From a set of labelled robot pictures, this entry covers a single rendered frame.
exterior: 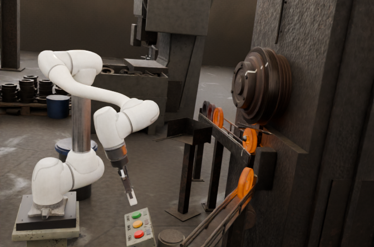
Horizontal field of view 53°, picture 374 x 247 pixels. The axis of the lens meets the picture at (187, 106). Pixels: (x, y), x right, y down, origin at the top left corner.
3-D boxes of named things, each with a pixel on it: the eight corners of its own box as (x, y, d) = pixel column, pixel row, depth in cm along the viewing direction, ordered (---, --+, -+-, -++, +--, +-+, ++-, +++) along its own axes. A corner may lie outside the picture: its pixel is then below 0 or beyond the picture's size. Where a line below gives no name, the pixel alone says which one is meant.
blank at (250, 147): (248, 125, 243) (244, 124, 242) (259, 131, 228) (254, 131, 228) (245, 148, 246) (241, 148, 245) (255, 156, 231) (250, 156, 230)
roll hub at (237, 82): (236, 79, 246) (251, 52, 222) (242, 117, 232) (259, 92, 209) (227, 78, 245) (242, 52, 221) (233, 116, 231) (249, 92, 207)
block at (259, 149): (266, 184, 224) (272, 146, 219) (272, 191, 217) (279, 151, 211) (249, 184, 222) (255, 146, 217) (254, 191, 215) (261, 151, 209)
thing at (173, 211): (177, 201, 311) (187, 117, 295) (201, 214, 294) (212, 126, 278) (160, 208, 297) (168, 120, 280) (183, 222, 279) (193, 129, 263)
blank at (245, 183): (247, 202, 192) (240, 200, 193) (255, 173, 196) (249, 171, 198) (241, 196, 178) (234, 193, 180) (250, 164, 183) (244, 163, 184)
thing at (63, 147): (96, 185, 323) (98, 137, 314) (94, 203, 293) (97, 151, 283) (56, 184, 317) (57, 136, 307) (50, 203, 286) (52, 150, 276)
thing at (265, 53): (244, 76, 261) (271, 30, 221) (254, 138, 238) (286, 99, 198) (235, 75, 259) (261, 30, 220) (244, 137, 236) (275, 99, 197)
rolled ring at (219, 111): (213, 106, 315) (217, 107, 316) (212, 128, 316) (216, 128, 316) (220, 108, 297) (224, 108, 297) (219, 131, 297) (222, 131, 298)
